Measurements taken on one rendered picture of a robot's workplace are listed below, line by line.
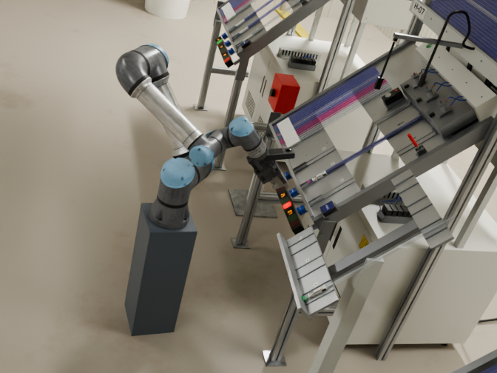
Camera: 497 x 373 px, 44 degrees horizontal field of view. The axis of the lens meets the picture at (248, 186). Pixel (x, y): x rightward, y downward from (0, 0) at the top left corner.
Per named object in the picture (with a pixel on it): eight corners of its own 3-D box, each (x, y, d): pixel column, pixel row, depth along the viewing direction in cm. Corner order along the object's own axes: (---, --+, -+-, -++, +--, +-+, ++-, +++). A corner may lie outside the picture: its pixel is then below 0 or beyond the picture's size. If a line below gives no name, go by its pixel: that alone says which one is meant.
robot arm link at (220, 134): (196, 139, 218) (221, 132, 212) (210, 128, 227) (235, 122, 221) (203, 159, 220) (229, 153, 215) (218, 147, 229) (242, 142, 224)
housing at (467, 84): (486, 135, 216) (475, 106, 207) (425, 74, 254) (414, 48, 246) (506, 123, 214) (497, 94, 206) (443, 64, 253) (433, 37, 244)
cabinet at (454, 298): (333, 354, 268) (381, 246, 235) (291, 248, 324) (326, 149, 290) (459, 352, 288) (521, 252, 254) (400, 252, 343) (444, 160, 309)
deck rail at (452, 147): (320, 232, 224) (313, 222, 220) (319, 229, 225) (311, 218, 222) (498, 131, 213) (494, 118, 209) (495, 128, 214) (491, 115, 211)
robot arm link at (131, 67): (111, 52, 204) (215, 156, 204) (129, 44, 213) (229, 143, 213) (96, 75, 211) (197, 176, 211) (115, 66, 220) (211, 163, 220)
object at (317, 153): (318, 223, 224) (314, 217, 222) (275, 130, 275) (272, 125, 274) (364, 196, 221) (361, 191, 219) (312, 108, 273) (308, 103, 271)
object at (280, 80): (235, 215, 335) (271, 87, 293) (228, 189, 354) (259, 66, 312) (276, 217, 343) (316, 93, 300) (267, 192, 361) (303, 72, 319)
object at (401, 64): (411, 175, 219) (406, 166, 216) (349, 90, 271) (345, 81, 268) (495, 127, 214) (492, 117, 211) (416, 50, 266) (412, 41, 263)
